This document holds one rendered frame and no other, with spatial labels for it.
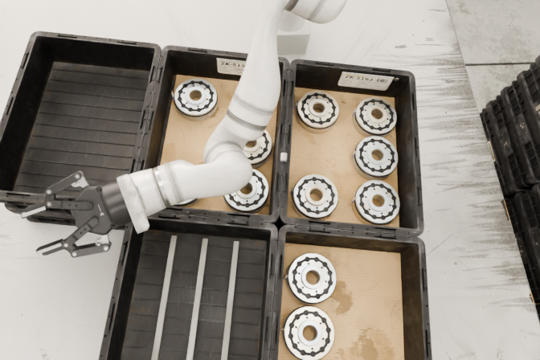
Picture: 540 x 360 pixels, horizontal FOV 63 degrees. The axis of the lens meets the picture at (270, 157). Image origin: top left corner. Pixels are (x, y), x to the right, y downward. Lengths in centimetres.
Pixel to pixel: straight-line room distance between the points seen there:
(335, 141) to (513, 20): 185
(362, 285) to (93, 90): 78
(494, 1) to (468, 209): 172
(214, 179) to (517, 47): 218
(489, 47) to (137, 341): 219
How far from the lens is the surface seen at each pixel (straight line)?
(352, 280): 100
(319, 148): 107
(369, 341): 100
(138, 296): 99
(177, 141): 107
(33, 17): 153
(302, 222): 90
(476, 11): 272
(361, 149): 106
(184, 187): 72
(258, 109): 69
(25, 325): 119
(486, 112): 207
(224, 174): 71
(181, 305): 97
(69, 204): 75
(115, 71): 119
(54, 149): 113
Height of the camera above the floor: 179
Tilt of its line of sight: 67 degrees down
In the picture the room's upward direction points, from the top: 11 degrees clockwise
